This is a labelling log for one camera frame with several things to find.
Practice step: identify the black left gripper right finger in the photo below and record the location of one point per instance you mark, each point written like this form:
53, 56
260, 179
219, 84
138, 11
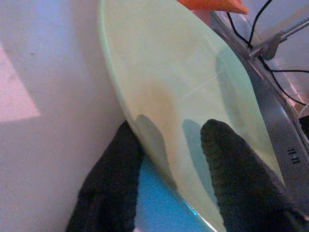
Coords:
241, 181

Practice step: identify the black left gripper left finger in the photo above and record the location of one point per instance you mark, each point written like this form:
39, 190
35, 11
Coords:
108, 181

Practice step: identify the pale green plate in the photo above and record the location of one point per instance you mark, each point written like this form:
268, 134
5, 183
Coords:
169, 72

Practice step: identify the stainless steel sink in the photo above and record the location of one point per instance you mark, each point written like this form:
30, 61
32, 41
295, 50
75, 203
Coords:
272, 108

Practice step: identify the metal faucet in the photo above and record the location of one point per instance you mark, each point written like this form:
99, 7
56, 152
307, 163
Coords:
270, 46

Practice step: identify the orange bowl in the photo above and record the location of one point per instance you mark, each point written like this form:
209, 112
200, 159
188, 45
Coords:
212, 4

